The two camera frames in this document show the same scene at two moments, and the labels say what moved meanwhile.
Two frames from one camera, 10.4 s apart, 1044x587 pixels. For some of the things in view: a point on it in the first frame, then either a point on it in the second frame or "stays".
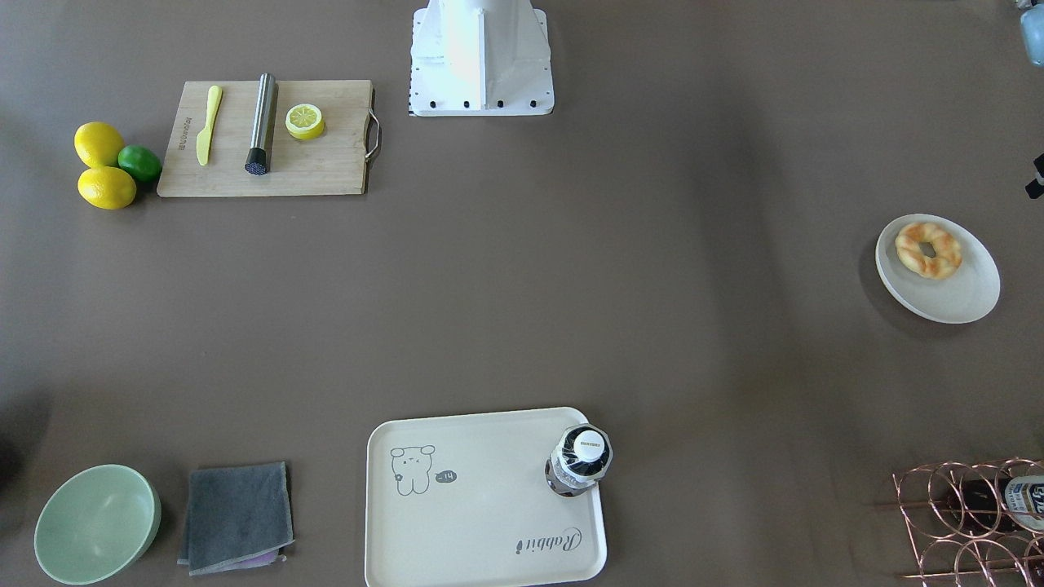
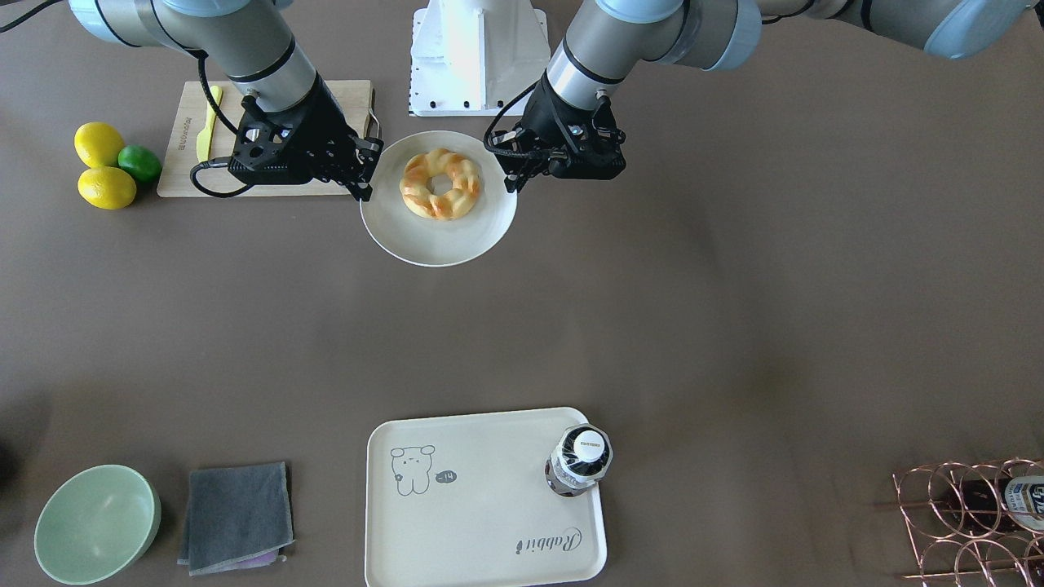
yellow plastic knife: x=214 y=97 stays
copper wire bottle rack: x=975 y=525 stays
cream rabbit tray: x=462 y=500 stays
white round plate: x=966 y=295 → x=426 y=241
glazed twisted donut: x=948 y=251 → x=418 y=169
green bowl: x=97 y=524 stays
